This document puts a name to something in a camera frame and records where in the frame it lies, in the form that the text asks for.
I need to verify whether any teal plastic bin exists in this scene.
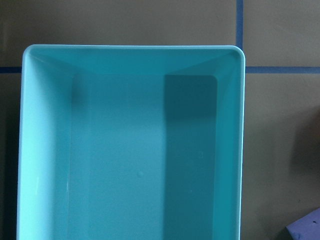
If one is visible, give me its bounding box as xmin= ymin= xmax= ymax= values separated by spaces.
xmin=16 ymin=44 xmax=246 ymax=240

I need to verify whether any purple foam block left side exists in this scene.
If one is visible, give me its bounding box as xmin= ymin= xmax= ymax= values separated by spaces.
xmin=286 ymin=208 xmax=320 ymax=240

